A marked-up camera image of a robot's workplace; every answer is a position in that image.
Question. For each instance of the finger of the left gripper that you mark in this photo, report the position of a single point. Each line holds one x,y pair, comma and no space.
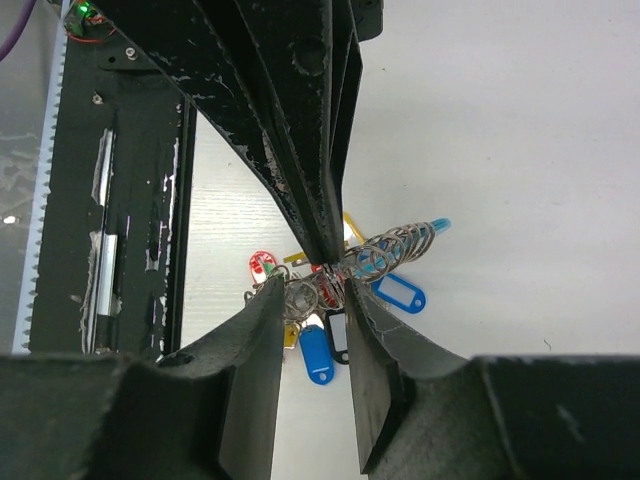
260,73
353,22

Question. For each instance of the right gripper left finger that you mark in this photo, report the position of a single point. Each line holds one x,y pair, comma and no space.
207,411

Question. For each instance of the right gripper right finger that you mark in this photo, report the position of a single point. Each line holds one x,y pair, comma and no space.
423,412

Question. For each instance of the small green circuit board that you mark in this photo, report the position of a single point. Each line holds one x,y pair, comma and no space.
79,15

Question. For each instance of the white cable duct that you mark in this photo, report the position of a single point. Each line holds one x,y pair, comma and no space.
25,307

